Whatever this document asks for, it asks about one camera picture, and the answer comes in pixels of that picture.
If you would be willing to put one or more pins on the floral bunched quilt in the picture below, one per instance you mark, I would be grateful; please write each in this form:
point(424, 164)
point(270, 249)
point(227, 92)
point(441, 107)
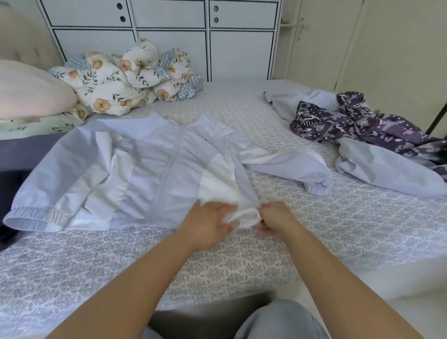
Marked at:
point(187, 80)

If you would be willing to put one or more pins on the person's left hand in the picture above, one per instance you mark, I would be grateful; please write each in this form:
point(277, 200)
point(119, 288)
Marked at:
point(206, 225)

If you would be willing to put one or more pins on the dark purple patterned garment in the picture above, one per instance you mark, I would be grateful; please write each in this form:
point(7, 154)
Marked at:
point(363, 126)

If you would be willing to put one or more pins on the floral pillow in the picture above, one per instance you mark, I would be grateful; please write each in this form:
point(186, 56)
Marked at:
point(42, 124)

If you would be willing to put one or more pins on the person's left forearm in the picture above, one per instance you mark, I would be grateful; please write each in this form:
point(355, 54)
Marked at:
point(119, 300)

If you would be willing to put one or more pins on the light lavender sunscreen jacket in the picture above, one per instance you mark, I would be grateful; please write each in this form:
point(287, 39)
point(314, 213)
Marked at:
point(140, 174)

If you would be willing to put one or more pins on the white wardrobe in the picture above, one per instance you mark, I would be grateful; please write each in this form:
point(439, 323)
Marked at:
point(167, 31)

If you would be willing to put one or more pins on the pink plush pillow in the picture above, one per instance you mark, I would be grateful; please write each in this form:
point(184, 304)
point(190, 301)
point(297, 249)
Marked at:
point(31, 89)

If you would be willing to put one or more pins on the bed with grey patterned sheet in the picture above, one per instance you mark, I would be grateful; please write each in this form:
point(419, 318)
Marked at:
point(391, 209)

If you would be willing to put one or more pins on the black metal rack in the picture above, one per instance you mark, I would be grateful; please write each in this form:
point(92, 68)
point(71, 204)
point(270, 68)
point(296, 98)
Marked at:
point(438, 120)

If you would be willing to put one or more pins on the person's right hand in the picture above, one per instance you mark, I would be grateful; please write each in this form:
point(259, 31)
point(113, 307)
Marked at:
point(279, 220)

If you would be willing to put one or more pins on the white door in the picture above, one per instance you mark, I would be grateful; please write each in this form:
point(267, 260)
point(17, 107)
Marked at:
point(363, 49)

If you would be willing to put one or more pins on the grey printed t-shirt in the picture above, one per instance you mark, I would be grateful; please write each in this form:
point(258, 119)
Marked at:
point(28, 150)

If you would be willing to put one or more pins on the person's right forearm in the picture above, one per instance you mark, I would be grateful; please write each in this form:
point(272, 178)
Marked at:
point(349, 293)

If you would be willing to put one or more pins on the beige tufted headboard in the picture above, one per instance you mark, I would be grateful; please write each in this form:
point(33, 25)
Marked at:
point(24, 35)

